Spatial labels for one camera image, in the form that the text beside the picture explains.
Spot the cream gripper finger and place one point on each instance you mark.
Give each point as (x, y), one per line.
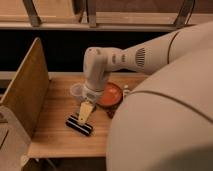
(86, 108)

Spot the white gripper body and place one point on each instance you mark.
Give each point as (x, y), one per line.
(90, 95)

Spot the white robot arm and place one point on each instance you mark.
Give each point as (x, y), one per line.
(166, 122)

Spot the clear plastic cup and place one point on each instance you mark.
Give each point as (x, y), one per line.
(76, 92)

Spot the orange plate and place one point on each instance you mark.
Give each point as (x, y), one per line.
(112, 95)

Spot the dark red chili pepper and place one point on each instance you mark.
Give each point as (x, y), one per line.
(111, 113)

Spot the small white bottle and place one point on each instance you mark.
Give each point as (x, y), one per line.
(126, 90)

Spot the left wooden side panel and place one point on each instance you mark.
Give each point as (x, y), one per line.
(23, 99)

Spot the wooden shelf frame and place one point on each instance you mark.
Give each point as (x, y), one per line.
(104, 15)

